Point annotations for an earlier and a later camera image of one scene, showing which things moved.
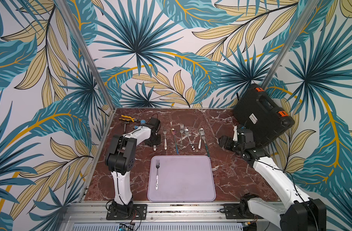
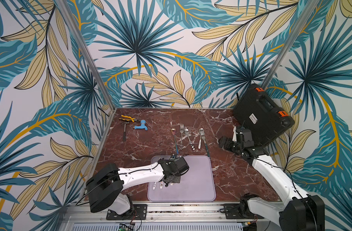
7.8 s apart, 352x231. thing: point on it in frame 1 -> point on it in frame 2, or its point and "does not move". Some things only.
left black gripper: [157, 143] -> [177, 180]
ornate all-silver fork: [182, 130] does not move
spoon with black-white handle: [186, 130] does not move
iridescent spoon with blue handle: [173, 131] does not move
